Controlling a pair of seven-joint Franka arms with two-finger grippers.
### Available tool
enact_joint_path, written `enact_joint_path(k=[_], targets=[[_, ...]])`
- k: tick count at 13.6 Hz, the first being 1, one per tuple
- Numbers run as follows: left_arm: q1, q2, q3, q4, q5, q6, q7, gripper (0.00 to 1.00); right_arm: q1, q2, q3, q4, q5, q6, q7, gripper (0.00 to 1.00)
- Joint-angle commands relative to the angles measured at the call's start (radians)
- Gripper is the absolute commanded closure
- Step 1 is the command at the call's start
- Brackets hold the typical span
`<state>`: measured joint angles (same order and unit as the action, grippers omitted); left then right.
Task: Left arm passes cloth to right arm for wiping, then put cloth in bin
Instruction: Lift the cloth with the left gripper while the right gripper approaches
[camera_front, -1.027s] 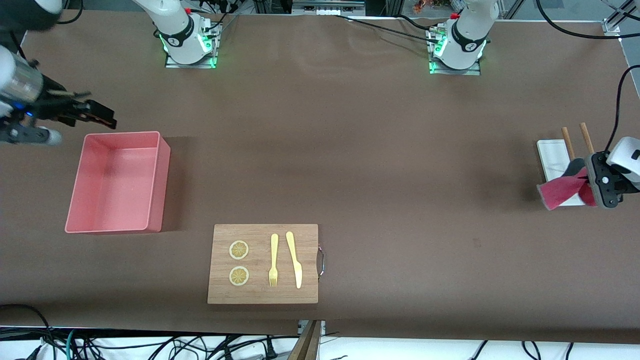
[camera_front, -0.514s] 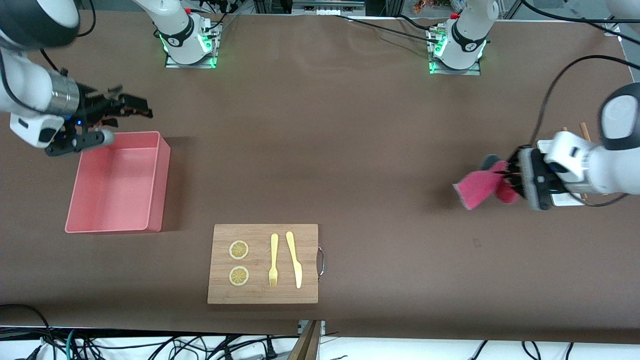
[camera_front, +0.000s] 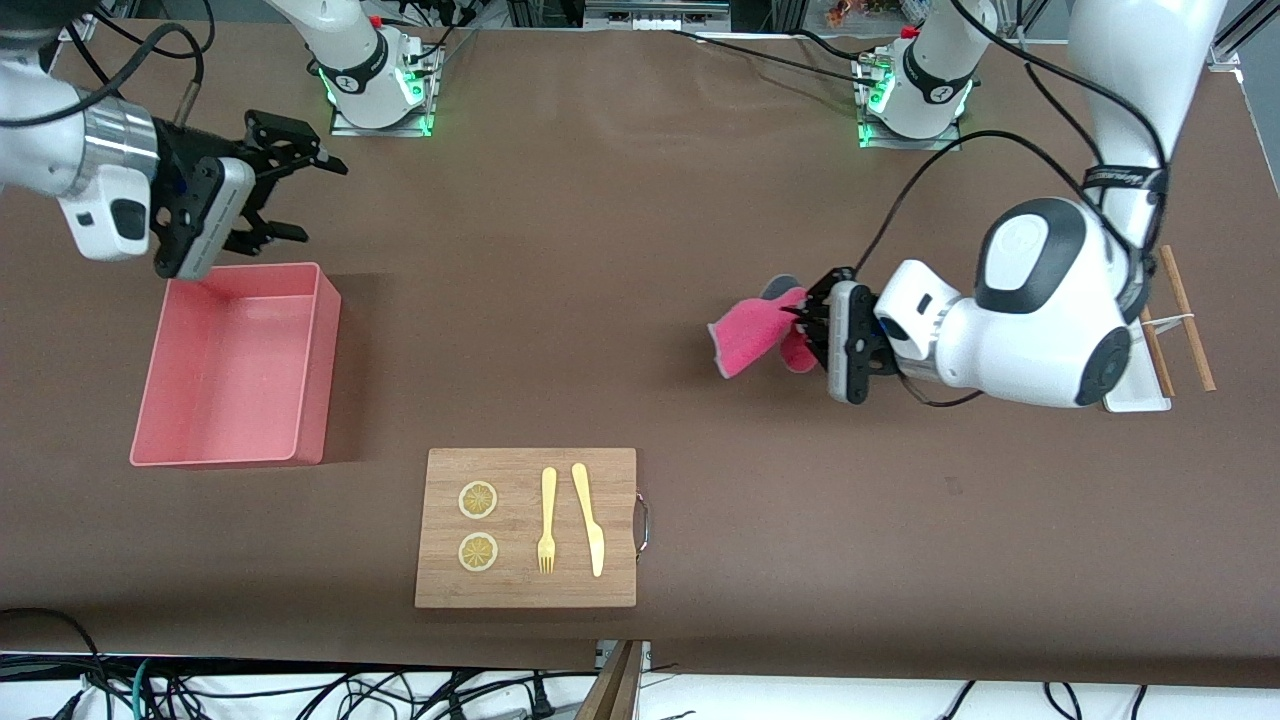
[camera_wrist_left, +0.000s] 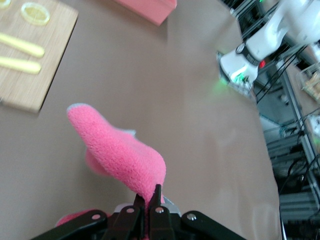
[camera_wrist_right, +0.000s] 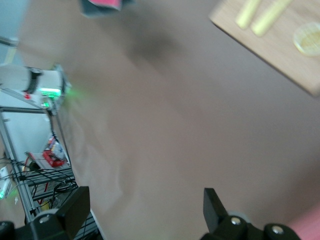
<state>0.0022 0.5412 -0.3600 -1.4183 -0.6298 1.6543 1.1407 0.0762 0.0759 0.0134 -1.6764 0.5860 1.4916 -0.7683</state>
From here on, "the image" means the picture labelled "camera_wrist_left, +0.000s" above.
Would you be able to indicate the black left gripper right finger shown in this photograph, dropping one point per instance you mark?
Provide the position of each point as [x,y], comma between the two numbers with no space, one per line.
[165,225]

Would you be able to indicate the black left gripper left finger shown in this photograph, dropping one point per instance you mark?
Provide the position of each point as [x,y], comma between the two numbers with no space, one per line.
[125,225]

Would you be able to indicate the pink cloth with grey back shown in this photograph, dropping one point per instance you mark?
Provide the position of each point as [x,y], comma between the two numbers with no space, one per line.
[120,150]

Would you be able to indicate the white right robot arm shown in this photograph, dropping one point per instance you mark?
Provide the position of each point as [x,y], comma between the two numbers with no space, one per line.
[275,27]

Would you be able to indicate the wooden cutting board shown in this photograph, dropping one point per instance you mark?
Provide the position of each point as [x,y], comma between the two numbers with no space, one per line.
[30,85]

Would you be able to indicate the yellow plastic knife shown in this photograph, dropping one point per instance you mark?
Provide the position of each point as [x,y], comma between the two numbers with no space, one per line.
[25,65]

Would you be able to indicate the yellow plastic fork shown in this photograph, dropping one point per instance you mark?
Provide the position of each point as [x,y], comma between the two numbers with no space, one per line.
[27,47]

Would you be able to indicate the clear plastic container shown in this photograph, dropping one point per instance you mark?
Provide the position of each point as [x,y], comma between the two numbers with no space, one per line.
[311,82]

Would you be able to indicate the pink plastic bin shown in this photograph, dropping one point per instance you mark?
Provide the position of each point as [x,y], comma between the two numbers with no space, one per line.
[150,10]

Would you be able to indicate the lemon slice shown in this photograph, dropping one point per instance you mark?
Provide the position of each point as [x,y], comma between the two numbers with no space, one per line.
[35,12]

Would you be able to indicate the aluminium frame rail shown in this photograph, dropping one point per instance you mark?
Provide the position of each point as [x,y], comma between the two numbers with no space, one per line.
[297,112]

